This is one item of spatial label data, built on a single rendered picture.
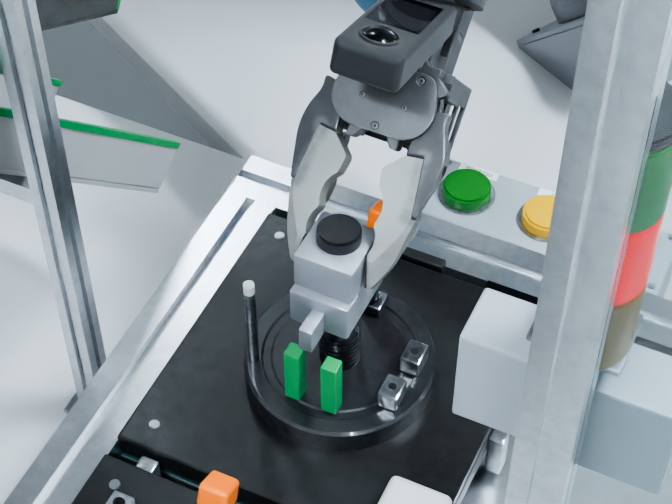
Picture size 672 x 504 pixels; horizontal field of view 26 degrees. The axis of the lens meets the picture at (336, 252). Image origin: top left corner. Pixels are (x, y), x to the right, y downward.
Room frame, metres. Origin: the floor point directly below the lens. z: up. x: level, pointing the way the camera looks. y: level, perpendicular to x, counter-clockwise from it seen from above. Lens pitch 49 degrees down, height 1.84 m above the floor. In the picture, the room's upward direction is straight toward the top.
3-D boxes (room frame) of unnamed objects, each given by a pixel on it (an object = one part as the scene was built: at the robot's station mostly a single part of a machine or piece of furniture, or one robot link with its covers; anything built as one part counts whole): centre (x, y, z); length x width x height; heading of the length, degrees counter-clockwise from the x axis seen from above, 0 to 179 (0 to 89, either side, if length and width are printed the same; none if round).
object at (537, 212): (0.80, -0.17, 0.96); 0.04 x 0.04 x 0.02
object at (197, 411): (0.64, 0.00, 0.96); 0.24 x 0.24 x 0.02; 65
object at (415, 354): (0.63, -0.06, 1.00); 0.02 x 0.01 x 0.02; 155
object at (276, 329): (0.64, 0.00, 0.98); 0.14 x 0.14 x 0.02
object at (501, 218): (0.80, -0.17, 0.93); 0.21 x 0.07 x 0.06; 65
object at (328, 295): (0.63, 0.00, 1.09); 0.08 x 0.04 x 0.07; 155
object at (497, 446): (0.59, -0.12, 0.95); 0.01 x 0.01 x 0.04; 65
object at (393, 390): (0.60, -0.04, 1.00); 0.02 x 0.01 x 0.02; 155
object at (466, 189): (0.83, -0.11, 0.96); 0.04 x 0.04 x 0.02
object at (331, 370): (0.59, 0.00, 1.01); 0.01 x 0.01 x 0.05; 65
